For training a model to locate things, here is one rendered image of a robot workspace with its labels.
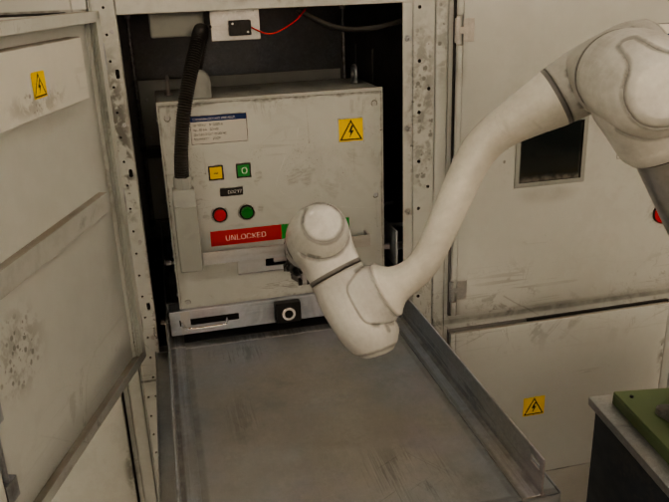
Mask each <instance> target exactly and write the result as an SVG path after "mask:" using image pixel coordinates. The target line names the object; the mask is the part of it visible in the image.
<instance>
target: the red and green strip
mask: <svg viewBox="0 0 669 502"><path fill-rule="evenodd" d="M288 225H289V224H280V225H270V226H261V227H252V228H242V229H233V230H223V231H214V232H210V237H211V247H214V246H223V245H232V244H241V243H250V242H259V241H268V240H277V239H285V238H286V231H287V228H288Z"/></svg>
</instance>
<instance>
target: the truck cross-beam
mask: <svg viewBox="0 0 669 502"><path fill-rule="evenodd" d="M292 299H299V300H300V302H301V313H302V319H306V318H314V317H321V316H323V315H324V314H323V312H322V310H321V308H320V306H319V304H318V301H317V298H316V295H315V293H307V294H299V295H291V296H283V297H275V298H267V299H259V300H252V301H244V302H236V303H228V304H220V305H212V306H204V307H197V308H189V309H181V310H180V309H179V303H178V304H170V305H168V312H169V321H170V329H171V336H172V337H173V336H181V335H182V330H181V322H180V313H182V312H189V313H190V322H191V327H198V326H206V325H213V324H220V323H224V322H225V317H226V316H228V318H229V321H228V324H227V325H226V326H223V327H217V328H210V329H202V330H194V331H192V334H196V333H203V332H211V331H218V330H226V329H233V328H240V327H248V326H255V325H263V324H270V323H276V320H275V307H274V302H277V301H284V300H292Z"/></svg>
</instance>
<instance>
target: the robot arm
mask: <svg viewBox="0 0 669 502"><path fill-rule="evenodd" d="M590 115H592V118H593V119H594V121H595V122H596V124H597V125H598V126H599V128H600V129H601V131H602V132H603V134H604V135H605V137H606V138H607V140H608V141H609V143H610V144H611V146H612V147H613V149H614V151H615V152H616V154H617V155H618V157H619V158H620V159H621V160H622V161H623V162H625V163H626V164H628V165H630V166H632V167H634V168H637V170H638V172H639V174H640V177H641V179H642V181H643V183H644V185H645V187H646V189H647V191H648V194H649V196H650V198H651V200H652V202H653V204H654V206H655V208H656V210H657V213H658V215H659V217H660V219H661V221H662V223H663V225H664V227H665V230H666V232H667V234H668V236H669V35H668V34H667V33H666V31H665V30H664V29H663V27H662V26H660V25H659V24H658V23H656V22H653V21H651V20H648V19H640V20H633V21H628V22H624V23H620V24H617V25H615V26H612V27H610V28H608V29H606V30H604V31H603V32H601V33H599V34H597V35H595V36H593V37H591V38H590V39H588V40H586V41H584V42H583V43H581V44H579V45H577V46H576V47H574V48H572V49H571V50H569V51H567V52H566V53H564V54H563V55H561V56H560V57H559V58H558V59H556V60H555V61H554V62H552V63H551V64H550V65H548V66H547V67H545V68H544V69H543V70H541V71H540V72H538V73H537V74H536V75H534V76H533V77H532V78H531V79H530V80H529V81H528V82H526V83H525V84H524V85H523V86H522V87H521V88H520V89H518V90H517V91H516V92H515V93H513V94H512V95H511V96H510V97H509V98H507V99H506V100H505V101H504V102H502V103H501V104H500V105H499V106H497V107H496V108H495V109H493V110H492V111H491V112H490V113H489V114H487V115H486V116H485V117H484V118H483V119H482V120H481V121H480V122H479V123H478V124H477V125H476V126H475V127H474V128H473V129H472V130H471V131H470V133H469V134H468V135H467V136H466V138H465V139H464V141H463V142H462V144H461V145H460V147H459V149H458V151H457V152H456V154H455V156H454V158H453V160H452V162H451V165H450V167H449V169H448V172H447V174H446V177H445V179H444V181H443V184H442V186H441V189H440V191H439V193H438V196H437V198H436V201H435V203H434V206H433V208H432V210H431V213H430V215H429V218H428V220H427V223H426V225H425V227H424V230H423V232H422V235H421V237H420V239H419V241H418V243H417V245H416V247H415V249H414V250H413V252H412V253H411V254H410V255H409V256H408V257H407V258H406V259H405V260H404V261H402V262H401V263H399V264H397V265H394V266H390V267H383V266H380V265H377V264H375V263H374V264H372V265H370V266H364V265H363V263H362V262H361V260H360V258H359V256H358V254H357V252H356V249H355V247H354V244H353V241H352V238H351V234H350V230H349V227H348V223H347V221H346V219H345V217H344V215H343V214H342V212H341V211H340V210H339V209H338V208H337V207H335V206H334V205H332V204H329V203H326V202H316V203H313V204H311V205H308V206H306V207H304V208H302V209H301V210H299V211H298V212H297V213H296V214H295V215H294V216H293V218H292V219H291V221H290V223H289V225H288V228H287V231H286V238H285V241H284V244H285V255H286V258H287V261H286V262H285V264H284V265H283V266H284V272H285V271H287V272H290V273H292V274H291V278H292V279H293V280H295V281H297V282H298V284H299V286H302V285H309V284H310V285H311V287H312V289H313V291H314V293H315V295H316V298H317V301H318V304H319V306H320V308H321V310H322V312H323V314H324V316H325V318H326V320H327V321H328V323H329V325H330V326H331V328H332V329H333V331H334V333H335V334H336V336H337V337H338V338H339V340H340V341H341V342H342V344H343V345H344V346H345V347H346V348H347V349H348V350H349V351H350V352H351V353H353V354H354V355H356V356H358V357H361V358H363V359H371V358H375V357H378V356H381V355H383V354H386V353H388V352H390V351H392V350H393V349H394V347H395V344H396V343H397V341H398V336H399V327H398V325H397V322H396V319H397V317H398V316H400V315H402V313H403V308H404V305H405V303H406V301H407V300H408V299H409V298H410V297H411V296H412V295H414V294H415V293H416V292H417V291H419V290H420V289H421V288H422V287H423V286H425V285H426V284H427V283H428V282H429V281H430V280H431V278H432V277H433V276H434V275H435V274H436V272H437V271H438V269H439V268H440V266H441V265H442V263H443V261H444V260H445V258H446V256H447V254H448V252H449V250H450V248H451V246H452V244H453V242H454V240H455V237H456V235H457V233H458V231H459V229H460V227H461V225H462V223H463V220H464V218H465V216H466V214H467V212H468V210H469V208H470V206H471V203H472V201H473V199H474V197H475V195H476V193H477V191H478V189H479V187H480V184H481V182H482V180H483V178H484V176H485V175H486V173H487V171H488V169H489V168H490V166H491V165H492V164H493V162H494V161H495V160H496V159H497V157H498V156H499V155H500V154H501V153H503V152H504V151H505V150H506V149H508V148H509V147H511V146H513V145H515V144H517V143H519V142H521V141H524V140H526V139H529V138H532V137H534V136H537V135H540V134H542V133H545V132H548V131H551V130H554V129H557V128H560V127H563V126H567V125H569V124H571V123H573V122H576V121H578V120H580V119H582V118H585V117H587V116H590Z"/></svg>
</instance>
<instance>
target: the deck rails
mask: <svg viewBox="0 0 669 502"><path fill-rule="evenodd" d="M396 322H397V325H398V327H399V333H400V335H401V336H402V337H403V339H404V340H405V341H406V343H407V344H408V346H409V347H410V348H411V350H412V351H413V352H414V354H415V355H416V357H417V358H418V359H419V360H420V361H421V362H422V364H423V365H424V366H425V368H426V369H427V371H428V372H429V373H430V375H431V376H432V377H433V379H434V380H435V382H436V383H437V384H438V386H439V387H440V388H441V390H442V391H443V392H444V394H445V395H446V397H447V398H448V399H449V401H450V402H451V403H452V405H453V406H454V408H455V409H456V410H457V412H458V413H459V414H460V416H461V417H462V418H463V420H464V421H465V423H466V424H467V425H468V427H469V428H470V429H471V431H472V432H473V433H474V435H475V436H476V438H477V439H478V440H479V442H480V443H481V444H482V446H483V447H484V449H485V450H486V451H487V453H488V454H489V455H490V457H491V458H492V459H493V461H494V462H495V464H496V465H497V466H498V468H499V469H500V470H501V472H502V473H503V475H504V476H505V477H506V479H507V480H508V481H509V483H510V484H511V485H512V487H513V488H514V490H515V491H516V492H517V494H518V495H519V496H520V498H521V499H522V500H528V499H533V498H538V497H543V496H546V493H545V492H544V478H545V465H546V460H545V459H544V458H543V457H542V455H541V454H540V453H539V452H538V451H537V450H536V448H535V447H534V446H533V445H532V444H531V442H530V441H529V440H528V439H527V438H526V437H525V435H524V434H523V433H522V432H521V431H520V429H519V428H518V427H517V426H516V425H515V423H514V422H513V421H512V420H511V419H510V418H509V416H508V415H507V414H506V413H505V412H504V410H503V409H502V408H501V407H500V406H499V404H498V403H497V402H496V401H495V400H494V399H493V397H492V396H491V395H490V394H489V393H488V391H487V390H486V389H485V388H484V387H483V386H482V384H481V383H480V382H479V381H478V380H477V378H476V377H475V376H474V375H473V374H472V372H471V371H470V370H469V369H468V368H467V367H466V365H465V364H464V363H463V362H462V361H461V359H460V358H459V357H458V356H457V355H456V353H455V352H454V351H453V350H452V349H451V348H450V346H449V345H448V344H447V343H446V342H445V340H444V339H443V338H442V337H441V336H440V334H439V333H438V332H437V331H436V330H435V329H434V327H433V326H432V325H431V324H430V323H429V321H428V320H427V319H426V318H425V317H424V316H423V314H422V313H421V312H420V311H419V310H418V308H417V307H416V306H415V305H414V304H413V302H412V301H411V300H410V299H408V300H407V301H406V303H405V305H404V308H403V318H398V319H396ZM166 327H167V343H168V350H167V352H168V369H169V386H170V404H171V421H172V438H173V455H174V472H175V489H176V502H202V495H201V486H200V476H199V467H198V458H197V449H196V440H195V431H194V421H193V412H192V403H191V394H190V385H189V375H188V366H187V357H186V349H185V348H181V349H174V350H172V349H171V345H170V337H169V330H168V324H166ZM533 456H534V457H535V458H536V460H537V461H538V462H539V463H540V468H539V467H538V465H537V464H536V463H535V462H534V461H533Z"/></svg>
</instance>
